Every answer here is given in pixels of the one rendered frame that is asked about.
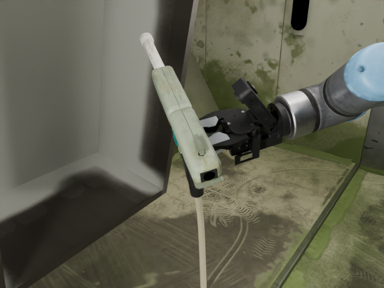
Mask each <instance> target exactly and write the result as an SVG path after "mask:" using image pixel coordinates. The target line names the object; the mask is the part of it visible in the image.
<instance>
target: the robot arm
mask: <svg viewBox="0 0 384 288"><path fill-rule="evenodd" d="M232 88H233V90H234V91H235V92H233V93H234V94H235V96H236V98H237V100H238V101H240V102H241V103H242V104H245V105H246V106H247V107H248V108H249V110H247V109H246V108H245V109H242V108H237V109H226V110H218V111H214V112H211V113H209V114H207V115H205V116H203V117H202V118H200V119H199V121H200V123H201V125H202V127H203V128H204V130H205V132H206V134H207V136H208V138H209V140H210V142H211V144H212V146H213V148H214V150H215V152H216V154H218V153H220V152H222V151H225V150H229V153H230V155H232V156H235V155H236V156H235V157H234V163H235V165H237V164H240V163H244V162H247V161H250V160H252V159H256V158H259V151H260V150H262V149H265V148H268V147H271V146H274V145H277V144H280V143H282V138H283V137H285V138H287V139H289V140H291V139H295V138H298V137H302V136H304V135H308V134H310V133H313V132H316V131H319V130H322V129H325V128H328V127H332V126H335V125H338V124H340V123H344V122H350V121H353V120H356V119H358V118H359V117H361V116H363V115H364V114H365V113H366V112H367V111H368V110H369V109H371V108H374V107H382V106H384V42H380V43H375V44H372V45H370V46H368V47H366V48H364V49H362V50H360V51H358V52H357V53H355V54H354V55H353V56H352V57H351V58H350V59H349V61H347V62H346V63H345V64H344V65H343V66H341V67H340V68H339V69H338V70H337V71H335V72H334V73H333V74H332V75H331V76H329V77H328V78H326V79H325V80H324V81H323V82H321V83H319V84H316V85H312V86H309V87H306V88H303V89H299V90H296V91H293V92H290V93H287V94H283V95H279V96H277V97H276V98H275V100H274V102H273V103H270V104H269V105H268V107H267V108H266V106H265V105H264V104H263V103H262V101H261V100H260V99H259V98H258V96H257V94H258V93H257V91H256V90H255V87H254V85H252V84H251V83H250V82H249V81H245V80H244V79H243V77H241V78H240V79H239V80H237V81H236V82H235V83H233V84H232ZM219 125H221V126H222V129H221V128H220V126H219ZM249 151H250V152H249ZM243 153H244V154H243ZM251 153H252V157H251V158H248V159H245V160H242V161H241V157H242V156H244V155H248V154H251Z"/></svg>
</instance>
